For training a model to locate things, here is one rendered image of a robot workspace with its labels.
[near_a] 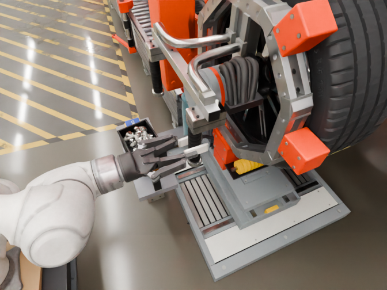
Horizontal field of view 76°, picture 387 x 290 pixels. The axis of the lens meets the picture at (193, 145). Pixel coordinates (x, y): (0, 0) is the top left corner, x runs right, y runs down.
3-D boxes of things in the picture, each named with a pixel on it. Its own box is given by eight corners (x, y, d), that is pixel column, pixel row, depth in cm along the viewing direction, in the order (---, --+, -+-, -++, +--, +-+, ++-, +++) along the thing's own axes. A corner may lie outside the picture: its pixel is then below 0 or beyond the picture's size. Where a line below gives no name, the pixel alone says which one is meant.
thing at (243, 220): (296, 205, 137) (302, 197, 129) (239, 231, 128) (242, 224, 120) (248, 141, 165) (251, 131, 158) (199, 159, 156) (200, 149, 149)
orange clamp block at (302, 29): (308, 50, 57) (340, 29, 48) (280, 58, 55) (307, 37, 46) (298, 22, 57) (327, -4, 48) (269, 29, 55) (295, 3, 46)
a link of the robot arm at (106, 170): (106, 201, 62) (129, 192, 64) (95, 182, 55) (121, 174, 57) (99, 172, 68) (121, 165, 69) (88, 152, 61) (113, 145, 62)
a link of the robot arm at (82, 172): (104, 186, 68) (105, 211, 56) (44, 207, 64) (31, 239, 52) (90, 151, 64) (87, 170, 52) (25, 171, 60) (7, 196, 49)
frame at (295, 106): (274, 185, 88) (348, 41, 46) (258, 191, 87) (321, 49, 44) (208, 94, 120) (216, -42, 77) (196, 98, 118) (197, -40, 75)
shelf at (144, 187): (178, 187, 106) (178, 183, 103) (140, 202, 101) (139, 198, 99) (148, 121, 130) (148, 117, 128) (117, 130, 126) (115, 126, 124)
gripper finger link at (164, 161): (141, 158, 63) (142, 163, 62) (185, 151, 64) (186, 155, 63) (144, 167, 66) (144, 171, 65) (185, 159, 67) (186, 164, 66)
